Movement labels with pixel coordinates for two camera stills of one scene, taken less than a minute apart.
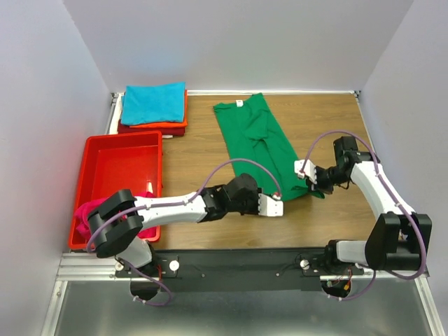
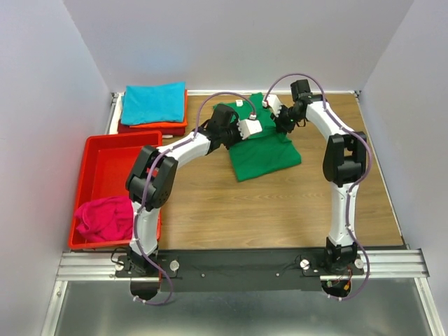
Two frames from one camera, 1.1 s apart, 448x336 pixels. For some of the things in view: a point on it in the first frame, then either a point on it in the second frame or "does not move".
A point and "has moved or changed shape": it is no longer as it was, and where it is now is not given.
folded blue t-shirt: [152, 103] does not move
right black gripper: [318, 186] to [280, 125]
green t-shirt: [257, 148] has moved or changed shape
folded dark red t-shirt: [173, 131] does not move
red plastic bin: [110, 163] does not move
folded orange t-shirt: [170, 124] does not move
